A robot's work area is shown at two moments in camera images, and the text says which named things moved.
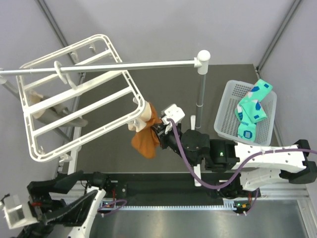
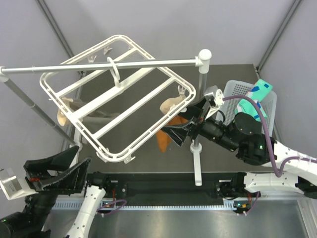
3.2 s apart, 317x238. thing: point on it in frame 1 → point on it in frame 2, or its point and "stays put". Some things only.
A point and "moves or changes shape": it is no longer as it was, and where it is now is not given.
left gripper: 41,204 → 38,175
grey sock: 58,114 → 94,121
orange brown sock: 145,141 moves or changes shape
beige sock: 146,114 → 166,104
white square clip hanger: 67,111 → 118,96
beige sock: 35,97 → 61,118
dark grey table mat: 195,90 stays put
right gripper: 159,129 → 196,111
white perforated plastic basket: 226,123 stays put
